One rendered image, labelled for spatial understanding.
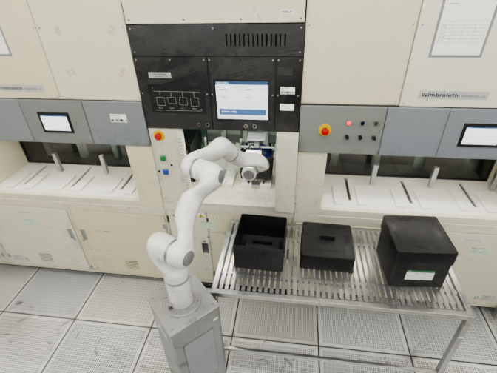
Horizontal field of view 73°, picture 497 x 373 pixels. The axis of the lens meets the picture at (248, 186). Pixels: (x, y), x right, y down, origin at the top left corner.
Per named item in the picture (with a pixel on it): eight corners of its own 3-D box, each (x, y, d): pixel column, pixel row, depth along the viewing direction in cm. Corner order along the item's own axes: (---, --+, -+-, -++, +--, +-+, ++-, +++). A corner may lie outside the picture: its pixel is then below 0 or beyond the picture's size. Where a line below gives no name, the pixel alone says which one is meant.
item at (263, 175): (238, 183, 236) (236, 143, 217) (242, 166, 252) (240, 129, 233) (273, 184, 233) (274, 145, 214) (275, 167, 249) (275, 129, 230)
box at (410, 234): (387, 286, 176) (398, 251, 162) (374, 247, 200) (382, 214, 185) (444, 289, 174) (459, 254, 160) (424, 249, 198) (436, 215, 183)
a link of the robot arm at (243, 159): (248, 138, 169) (269, 158, 196) (221, 147, 174) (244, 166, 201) (251, 154, 166) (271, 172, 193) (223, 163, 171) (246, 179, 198)
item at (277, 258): (242, 234, 212) (241, 213, 203) (286, 238, 208) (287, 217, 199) (234, 267, 190) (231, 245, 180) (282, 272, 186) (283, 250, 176)
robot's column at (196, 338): (190, 410, 199) (169, 337, 156) (168, 372, 217) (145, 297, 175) (228, 380, 212) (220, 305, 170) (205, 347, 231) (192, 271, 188)
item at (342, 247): (299, 268, 188) (301, 251, 181) (301, 232, 212) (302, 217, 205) (353, 273, 184) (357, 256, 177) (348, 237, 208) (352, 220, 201)
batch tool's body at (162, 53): (179, 290, 271) (120, 27, 162) (206, 216, 349) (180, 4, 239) (288, 300, 260) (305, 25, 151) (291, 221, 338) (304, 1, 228)
